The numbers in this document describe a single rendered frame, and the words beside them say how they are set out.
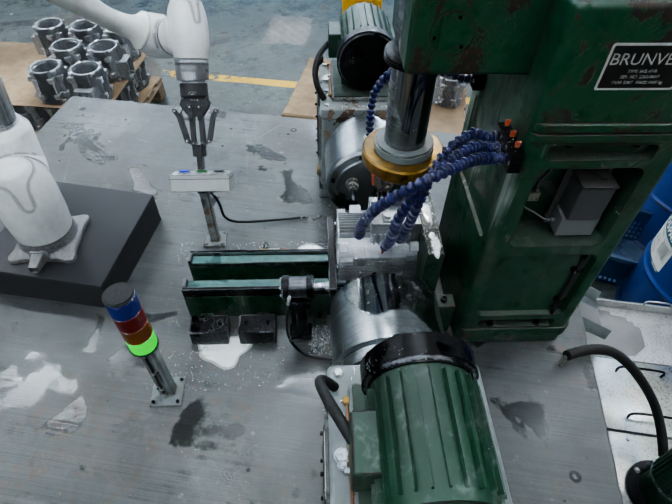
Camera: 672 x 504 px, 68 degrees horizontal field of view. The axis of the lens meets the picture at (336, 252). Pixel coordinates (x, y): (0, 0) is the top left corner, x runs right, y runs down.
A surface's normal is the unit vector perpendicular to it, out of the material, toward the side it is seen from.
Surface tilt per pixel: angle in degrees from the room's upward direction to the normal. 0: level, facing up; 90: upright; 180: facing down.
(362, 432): 0
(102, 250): 2
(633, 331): 5
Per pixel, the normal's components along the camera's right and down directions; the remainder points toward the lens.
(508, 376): 0.02, -0.66
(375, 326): -0.28, -0.63
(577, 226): 0.04, 0.75
